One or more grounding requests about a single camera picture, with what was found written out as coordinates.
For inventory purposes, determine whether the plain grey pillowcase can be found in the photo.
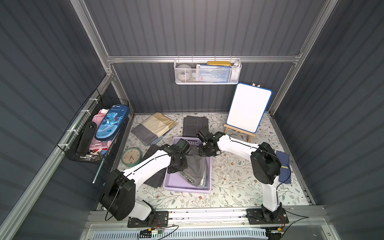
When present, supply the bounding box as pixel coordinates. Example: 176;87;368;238
179;155;207;188

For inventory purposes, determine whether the dark grey checked pillowcase back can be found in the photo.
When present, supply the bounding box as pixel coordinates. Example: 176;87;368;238
182;116;209;138

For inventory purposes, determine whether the dark grey checked pillowcase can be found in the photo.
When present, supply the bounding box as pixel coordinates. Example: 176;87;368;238
182;116;209;138
142;145;167;188

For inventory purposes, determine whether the purple plastic basket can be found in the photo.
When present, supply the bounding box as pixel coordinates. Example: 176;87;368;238
163;137;212;193

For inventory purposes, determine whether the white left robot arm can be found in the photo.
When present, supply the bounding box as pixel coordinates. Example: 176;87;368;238
100;139;190;221

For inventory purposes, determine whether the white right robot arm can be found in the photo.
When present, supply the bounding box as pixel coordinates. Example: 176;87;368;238
197;128;289;225

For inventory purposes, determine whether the beige grey folded pillowcase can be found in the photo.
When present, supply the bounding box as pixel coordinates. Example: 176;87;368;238
132;113;177;146

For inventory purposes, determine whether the navy blue folded pillowcase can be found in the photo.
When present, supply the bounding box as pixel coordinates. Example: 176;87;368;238
276;151;292;184

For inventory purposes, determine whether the yellow box in basket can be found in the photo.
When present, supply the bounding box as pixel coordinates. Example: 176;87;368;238
207;61;232;67

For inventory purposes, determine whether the green round clock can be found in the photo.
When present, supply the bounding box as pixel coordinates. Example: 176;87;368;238
121;147;142;168

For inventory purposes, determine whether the blue framed whiteboard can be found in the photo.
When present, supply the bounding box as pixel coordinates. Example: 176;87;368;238
225;82;273;134

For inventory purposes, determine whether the blue shark pencil case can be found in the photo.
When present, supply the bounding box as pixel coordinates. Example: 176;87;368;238
95;105;130;141

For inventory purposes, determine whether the blue white packet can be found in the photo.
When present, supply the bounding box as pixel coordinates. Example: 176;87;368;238
196;65;232;84

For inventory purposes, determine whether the pink pouch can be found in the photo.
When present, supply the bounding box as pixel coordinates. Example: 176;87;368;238
88;109;112;155

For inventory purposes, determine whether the white tape roll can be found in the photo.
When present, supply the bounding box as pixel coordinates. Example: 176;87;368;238
176;64;192;82

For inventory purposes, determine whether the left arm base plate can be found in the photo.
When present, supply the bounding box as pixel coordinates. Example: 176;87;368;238
127;211;169;228

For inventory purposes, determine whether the white wire wall basket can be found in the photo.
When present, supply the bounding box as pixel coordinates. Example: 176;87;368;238
174;59;242;85

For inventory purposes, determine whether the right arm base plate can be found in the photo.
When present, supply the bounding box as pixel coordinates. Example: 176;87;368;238
246;207;289;226

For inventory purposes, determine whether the black wire wall basket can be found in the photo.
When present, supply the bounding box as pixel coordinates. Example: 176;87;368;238
58;94;131;165

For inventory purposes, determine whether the black handle tool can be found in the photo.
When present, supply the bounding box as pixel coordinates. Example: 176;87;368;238
76;122;97;156

